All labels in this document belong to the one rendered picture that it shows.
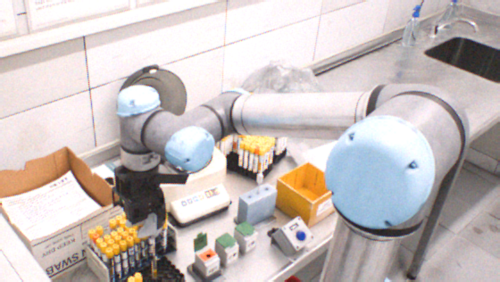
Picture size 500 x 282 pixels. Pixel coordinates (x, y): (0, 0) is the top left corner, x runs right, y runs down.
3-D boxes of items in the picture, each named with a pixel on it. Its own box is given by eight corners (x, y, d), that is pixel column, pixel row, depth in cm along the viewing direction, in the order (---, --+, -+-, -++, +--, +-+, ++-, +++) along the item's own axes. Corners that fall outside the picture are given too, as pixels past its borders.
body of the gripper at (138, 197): (112, 208, 105) (107, 161, 98) (146, 192, 110) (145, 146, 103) (133, 228, 101) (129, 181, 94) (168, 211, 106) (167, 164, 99)
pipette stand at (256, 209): (248, 235, 137) (252, 207, 131) (233, 219, 141) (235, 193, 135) (277, 220, 142) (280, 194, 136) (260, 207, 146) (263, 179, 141)
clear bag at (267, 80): (262, 133, 178) (268, 86, 167) (221, 116, 186) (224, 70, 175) (296, 103, 196) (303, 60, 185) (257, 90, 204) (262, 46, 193)
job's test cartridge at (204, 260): (205, 282, 121) (206, 264, 118) (194, 269, 124) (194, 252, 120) (219, 274, 123) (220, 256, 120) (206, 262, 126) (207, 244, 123)
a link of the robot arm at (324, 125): (488, 62, 67) (221, 77, 101) (461, 90, 60) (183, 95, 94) (495, 143, 70) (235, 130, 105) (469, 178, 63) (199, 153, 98)
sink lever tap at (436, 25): (468, 51, 246) (477, 24, 238) (424, 35, 260) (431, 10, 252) (484, 43, 256) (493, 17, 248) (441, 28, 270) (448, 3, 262)
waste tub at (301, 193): (307, 231, 139) (312, 203, 133) (271, 205, 147) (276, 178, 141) (337, 211, 146) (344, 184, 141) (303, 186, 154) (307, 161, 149)
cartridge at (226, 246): (226, 268, 127) (227, 249, 123) (213, 257, 130) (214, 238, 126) (237, 261, 129) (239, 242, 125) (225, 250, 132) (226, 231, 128)
